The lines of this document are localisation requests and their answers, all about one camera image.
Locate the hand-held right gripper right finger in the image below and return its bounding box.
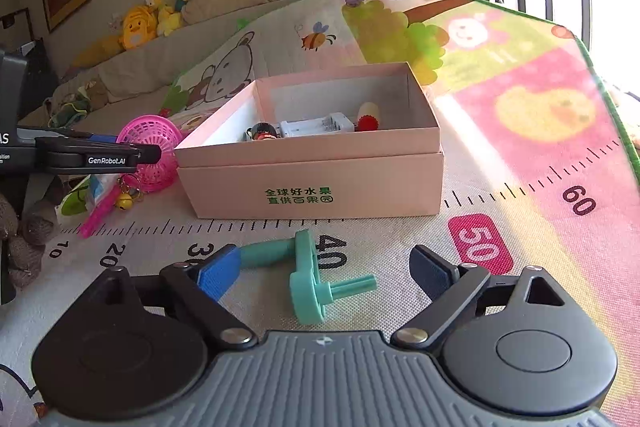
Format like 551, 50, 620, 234
390, 245, 567, 349

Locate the brown knitted plush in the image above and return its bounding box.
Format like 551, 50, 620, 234
0, 191, 57, 292

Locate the yellow duck plush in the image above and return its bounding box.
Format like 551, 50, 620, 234
75, 4, 159, 68

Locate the pink plastic stick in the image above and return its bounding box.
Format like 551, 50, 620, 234
82, 186, 122, 238

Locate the pink cardboard box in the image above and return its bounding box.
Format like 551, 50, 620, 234
173, 62, 445, 221

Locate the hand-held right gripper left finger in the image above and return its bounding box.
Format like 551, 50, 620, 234
64, 244, 257, 351

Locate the yellow bell keychain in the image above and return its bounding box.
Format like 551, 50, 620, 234
114, 176, 144, 210

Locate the pink plastic mesh basket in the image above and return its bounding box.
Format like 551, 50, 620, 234
115, 114, 184, 193

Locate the white battery charger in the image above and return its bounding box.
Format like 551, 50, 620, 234
279, 112, 359, 139

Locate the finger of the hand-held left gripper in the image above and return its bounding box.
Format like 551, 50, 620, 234
20, 126, 122, 144
34, 137, 163, 171

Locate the small black red figurine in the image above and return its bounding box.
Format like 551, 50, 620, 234
246, 122, 281, 143

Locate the yellow plush toy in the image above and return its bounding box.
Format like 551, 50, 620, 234
145, 0, 184, 38

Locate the green white packet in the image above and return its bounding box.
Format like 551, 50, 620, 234
57, 176, 107, 226

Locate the printed cartoon play mat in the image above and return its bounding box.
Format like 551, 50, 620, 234
0, 0, 640, 427

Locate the white tube with red cap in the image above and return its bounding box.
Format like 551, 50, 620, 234
355, 101, 381, 132

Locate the green cloth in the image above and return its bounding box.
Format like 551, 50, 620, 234
46, 99, 92, 128

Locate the beige sofa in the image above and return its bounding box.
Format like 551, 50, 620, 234
15, 0, 416, 130

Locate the teal plastic crank toy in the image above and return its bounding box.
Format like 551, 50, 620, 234
239, 229, 378, 326

